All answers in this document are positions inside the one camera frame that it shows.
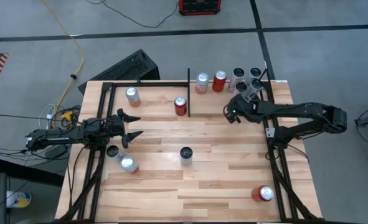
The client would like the black aluminium rig frame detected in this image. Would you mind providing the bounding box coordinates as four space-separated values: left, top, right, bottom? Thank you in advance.
57 80 320 224

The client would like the clear bottle black cap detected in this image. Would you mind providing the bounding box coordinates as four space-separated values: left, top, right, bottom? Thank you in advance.
106 145 125 162

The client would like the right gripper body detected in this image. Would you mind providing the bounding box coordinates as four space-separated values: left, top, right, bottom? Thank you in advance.
223 98 261 124

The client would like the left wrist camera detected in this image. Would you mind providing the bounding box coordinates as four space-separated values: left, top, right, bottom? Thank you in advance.
106 117 124 135

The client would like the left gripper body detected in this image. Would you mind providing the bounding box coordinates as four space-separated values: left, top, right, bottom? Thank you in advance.
104 108 131 149

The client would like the white and pink soda can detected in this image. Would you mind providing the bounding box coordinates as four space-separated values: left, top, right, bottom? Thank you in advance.
194 72 210 95
125 86 142 108

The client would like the yellow extension cable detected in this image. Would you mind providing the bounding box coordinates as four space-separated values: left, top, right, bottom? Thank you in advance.
42 0 85 118

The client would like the white yellow blue container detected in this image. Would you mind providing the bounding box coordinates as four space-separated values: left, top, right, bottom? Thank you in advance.
6 191 32 208

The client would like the black floor cable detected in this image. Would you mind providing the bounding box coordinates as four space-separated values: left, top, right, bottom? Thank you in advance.
85 0 180 29

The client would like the red and black case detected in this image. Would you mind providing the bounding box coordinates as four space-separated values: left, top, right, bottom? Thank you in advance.
177 0 222 16

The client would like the red Coca-Cola can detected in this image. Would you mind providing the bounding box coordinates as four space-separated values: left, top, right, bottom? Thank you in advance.
251 185 275 203
212 70 228 93
174 95 188 117

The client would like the white and red soda can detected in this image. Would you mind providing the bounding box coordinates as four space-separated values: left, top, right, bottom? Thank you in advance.
120 156 140 174

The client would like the white cable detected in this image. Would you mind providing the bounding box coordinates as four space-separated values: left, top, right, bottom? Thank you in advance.
39 103 57 130

